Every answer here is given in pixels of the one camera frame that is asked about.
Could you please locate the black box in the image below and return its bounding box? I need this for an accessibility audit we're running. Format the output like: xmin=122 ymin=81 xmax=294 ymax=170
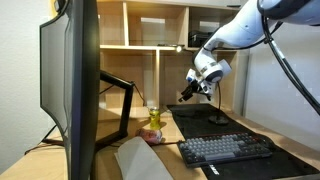
xmin=188 ymin=30 xmax=214 ymax=48

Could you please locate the pink round wrapped object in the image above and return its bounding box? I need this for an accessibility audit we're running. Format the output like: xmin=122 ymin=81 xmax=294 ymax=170
xmin=134 ymin=127 xmax=164 ymax=145

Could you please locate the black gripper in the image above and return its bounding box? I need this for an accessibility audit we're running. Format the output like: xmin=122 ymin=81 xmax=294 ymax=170
xmin=177 ymin=77 xmax=213 ymax=103

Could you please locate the black monitor stand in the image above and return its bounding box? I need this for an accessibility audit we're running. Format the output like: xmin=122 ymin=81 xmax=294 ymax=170
xmin=94 ymin=69 xmax=136 ymax=151

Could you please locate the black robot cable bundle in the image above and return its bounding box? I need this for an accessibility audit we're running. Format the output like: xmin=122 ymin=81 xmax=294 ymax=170
xmin=259 ymin=0 xmax=320 ymax=116

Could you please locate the black desk mat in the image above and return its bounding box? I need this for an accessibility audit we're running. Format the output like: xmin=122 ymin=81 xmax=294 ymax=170
xmin=166 ymin=103 xmax=320 ymax=180

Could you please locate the dark cable behind monitor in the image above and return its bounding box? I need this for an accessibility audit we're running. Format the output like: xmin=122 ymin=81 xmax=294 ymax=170
xmin=24 ymin=124 xmax=65 ymax=155

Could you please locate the light wooden shelf unit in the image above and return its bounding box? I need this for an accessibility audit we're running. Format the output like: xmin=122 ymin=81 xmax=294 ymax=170
xmin=96 ymin=0 xmax=251 ymax=116

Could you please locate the black curved computer monitor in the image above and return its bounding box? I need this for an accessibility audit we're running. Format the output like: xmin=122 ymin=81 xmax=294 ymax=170
xmin=39 ymin=0 xmax=102 ymax=180

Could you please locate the small yellow bottle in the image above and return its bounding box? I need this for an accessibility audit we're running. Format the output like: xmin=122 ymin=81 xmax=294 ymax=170
xmin=148 ymin=106 xmax=162 ymax=131

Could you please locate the black monitor cable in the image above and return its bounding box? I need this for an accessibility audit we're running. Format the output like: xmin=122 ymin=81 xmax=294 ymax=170
xmin=132 ymin=84 xmax=148 ymax=107

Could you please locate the flat black device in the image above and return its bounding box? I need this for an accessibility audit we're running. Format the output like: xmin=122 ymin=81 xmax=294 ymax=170
xmin=157 ymin=42 xmax=185 ymax=47

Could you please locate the grey mechanical keyboard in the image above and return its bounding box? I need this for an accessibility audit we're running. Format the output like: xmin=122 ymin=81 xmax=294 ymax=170
xmin=176 ymin=132 xmax=274 ymax=168

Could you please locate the black computer mouse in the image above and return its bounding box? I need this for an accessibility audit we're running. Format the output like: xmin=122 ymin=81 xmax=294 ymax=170
xmin=254 ymin=133 xmax=278 ymax=150

